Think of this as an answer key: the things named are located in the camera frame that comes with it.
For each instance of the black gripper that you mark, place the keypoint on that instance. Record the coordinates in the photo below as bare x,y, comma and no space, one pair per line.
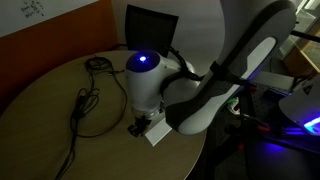
142,120

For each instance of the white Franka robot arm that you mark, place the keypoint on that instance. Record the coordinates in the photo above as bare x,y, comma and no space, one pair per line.
213,90

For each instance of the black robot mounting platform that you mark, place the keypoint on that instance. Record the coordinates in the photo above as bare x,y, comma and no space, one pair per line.
276,110

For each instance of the whiteboard with writing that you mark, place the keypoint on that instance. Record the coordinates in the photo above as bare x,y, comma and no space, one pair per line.
30,13

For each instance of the wood framed glass partition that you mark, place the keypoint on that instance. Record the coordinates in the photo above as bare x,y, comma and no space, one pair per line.
301,56

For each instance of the black metal bar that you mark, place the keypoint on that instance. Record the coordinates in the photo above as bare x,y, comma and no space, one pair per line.
305,35

